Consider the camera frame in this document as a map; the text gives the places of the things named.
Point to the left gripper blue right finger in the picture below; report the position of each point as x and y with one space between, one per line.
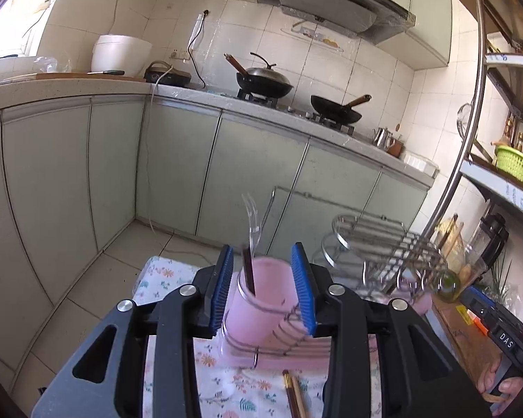
312 283

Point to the black blender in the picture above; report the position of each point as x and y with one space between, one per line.
490 238

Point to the lidded black wok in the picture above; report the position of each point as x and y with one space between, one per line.
264 81

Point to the open black wok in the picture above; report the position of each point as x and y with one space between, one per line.
337 111

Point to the pink drip tray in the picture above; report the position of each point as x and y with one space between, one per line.
277 352

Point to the black electric cooker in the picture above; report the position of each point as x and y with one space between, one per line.
162 73

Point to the floral tablecloth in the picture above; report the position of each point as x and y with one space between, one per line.
233 392

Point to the pink cup left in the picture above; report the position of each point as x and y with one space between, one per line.
253 315

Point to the clear plastic fork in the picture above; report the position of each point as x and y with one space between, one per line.
254 226

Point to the green plastic basket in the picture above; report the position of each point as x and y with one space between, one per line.
510 161

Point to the wooden cutting board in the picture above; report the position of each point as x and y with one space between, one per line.
45 76

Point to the dark chopstick gold band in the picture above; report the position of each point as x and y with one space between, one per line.
248 269

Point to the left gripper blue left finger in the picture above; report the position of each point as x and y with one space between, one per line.
215 298

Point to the range hood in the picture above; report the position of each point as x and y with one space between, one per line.
374 21

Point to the person right hand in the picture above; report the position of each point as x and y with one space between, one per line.
510 387

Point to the wire utensil rack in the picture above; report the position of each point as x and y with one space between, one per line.
363 252

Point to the white rice cooker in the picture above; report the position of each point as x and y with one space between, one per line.
120 53

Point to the gas stove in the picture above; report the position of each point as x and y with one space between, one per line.
311 115

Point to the metal kettle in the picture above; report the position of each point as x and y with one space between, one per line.
383 138

